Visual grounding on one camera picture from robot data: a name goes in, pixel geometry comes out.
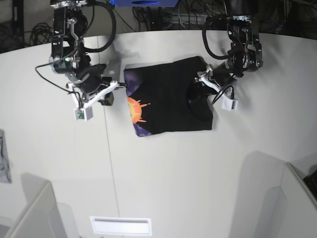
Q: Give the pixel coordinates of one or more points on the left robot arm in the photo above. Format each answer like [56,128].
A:
[244,55]

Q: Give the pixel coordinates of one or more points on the white power strip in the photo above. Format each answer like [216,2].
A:
[197,19]

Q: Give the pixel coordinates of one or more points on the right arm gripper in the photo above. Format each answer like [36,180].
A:
[90,79]

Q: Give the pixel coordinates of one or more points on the black T-shirt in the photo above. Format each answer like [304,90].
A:
[165,97]

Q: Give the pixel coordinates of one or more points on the white table side panel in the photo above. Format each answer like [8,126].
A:
[29,209]

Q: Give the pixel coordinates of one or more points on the grey cloth at edge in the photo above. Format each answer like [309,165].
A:
[5,175]

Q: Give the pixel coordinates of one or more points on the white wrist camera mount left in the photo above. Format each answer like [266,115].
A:
[227,92]

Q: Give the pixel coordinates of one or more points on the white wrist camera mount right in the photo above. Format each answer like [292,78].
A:
[84,103]

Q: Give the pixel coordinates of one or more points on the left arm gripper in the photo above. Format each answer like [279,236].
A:
[198,91]

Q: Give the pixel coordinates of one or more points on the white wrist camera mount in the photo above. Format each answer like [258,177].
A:
[227,92]
[84,103]

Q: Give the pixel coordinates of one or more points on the black keyboard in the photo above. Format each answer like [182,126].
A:
[311,182]

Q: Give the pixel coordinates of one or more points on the blue box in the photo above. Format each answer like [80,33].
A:
[150,3]

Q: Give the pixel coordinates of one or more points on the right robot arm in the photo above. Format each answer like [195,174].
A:
[71,58]

